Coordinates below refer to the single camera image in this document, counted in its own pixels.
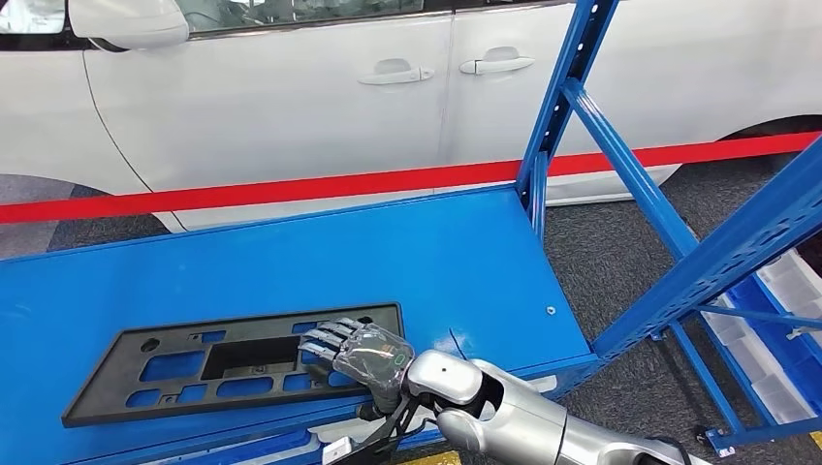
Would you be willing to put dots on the yellow floor tape square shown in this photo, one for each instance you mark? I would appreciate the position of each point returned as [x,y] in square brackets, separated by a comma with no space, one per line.
[430,459]

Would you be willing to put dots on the blue metal shelf rack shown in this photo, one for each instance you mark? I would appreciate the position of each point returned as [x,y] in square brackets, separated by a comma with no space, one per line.
[706,378]
[321,269]

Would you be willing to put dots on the blue plastic bin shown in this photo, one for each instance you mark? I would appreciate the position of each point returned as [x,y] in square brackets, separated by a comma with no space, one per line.
[770,346]

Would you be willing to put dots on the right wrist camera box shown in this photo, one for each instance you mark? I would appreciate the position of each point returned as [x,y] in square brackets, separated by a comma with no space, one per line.
[372,443]

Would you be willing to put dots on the white car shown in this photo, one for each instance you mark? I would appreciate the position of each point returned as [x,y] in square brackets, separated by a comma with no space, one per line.
[257,115]

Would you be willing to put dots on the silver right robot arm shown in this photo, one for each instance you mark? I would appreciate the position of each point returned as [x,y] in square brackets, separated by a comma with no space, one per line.
[514,417]

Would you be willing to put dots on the black plastic plate part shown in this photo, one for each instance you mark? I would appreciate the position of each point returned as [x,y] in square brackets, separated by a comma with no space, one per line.
[244,356]

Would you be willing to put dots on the white translucent plastic bin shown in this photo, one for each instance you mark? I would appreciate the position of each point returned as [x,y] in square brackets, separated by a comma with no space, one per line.
[340,431]
[793,289]
[764,378]

